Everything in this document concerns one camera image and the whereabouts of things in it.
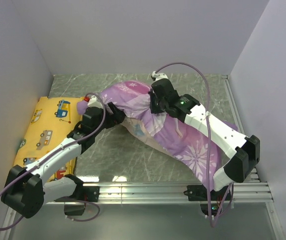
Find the purple princess print pillowcase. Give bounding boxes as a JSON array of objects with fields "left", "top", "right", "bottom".
[{"left": 75, "top": 80, "right": 238, "bottom": 186}]

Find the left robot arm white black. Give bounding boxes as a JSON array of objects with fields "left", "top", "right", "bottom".
[{"left": 0, "top": 102, "right": 125, "bottom": 219}]

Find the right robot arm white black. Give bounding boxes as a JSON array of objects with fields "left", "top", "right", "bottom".
[{"left": 150, "top": 75, "right": 260, "bottom": 200}]

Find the yellow car print pillow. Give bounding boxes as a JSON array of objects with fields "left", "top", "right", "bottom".
[{"left": 13, "top": 96, "right": 82, "bottom": 167}]

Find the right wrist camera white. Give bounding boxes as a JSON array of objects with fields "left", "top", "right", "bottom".
[{"left": 151, "top": 71, "right": 168, "bottom": 82}]

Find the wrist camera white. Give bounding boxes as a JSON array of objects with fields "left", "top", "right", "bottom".
[
  {"left": 151, "top": 71, "right": 168, "bottom": 82},
  {"left": 82, "top": 95, "right": 104, "bottom": 109}
]

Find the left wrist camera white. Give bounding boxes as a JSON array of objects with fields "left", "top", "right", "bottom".
[{"left": 82, "top": 95, "right": 104, "bottom": 109}]

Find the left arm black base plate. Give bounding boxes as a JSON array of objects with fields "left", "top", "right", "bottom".
[{"left": 76, "top": 186, "right": 100, "bottom": 203}]

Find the aluminium mounting rail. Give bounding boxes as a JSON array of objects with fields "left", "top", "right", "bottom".
[{"left": 45, "top": 182, "right": 275, "bottom": 205}]

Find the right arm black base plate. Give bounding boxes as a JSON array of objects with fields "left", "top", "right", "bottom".
[{"left": 183, "top": 185, "right": 228, "bottom": 202}]

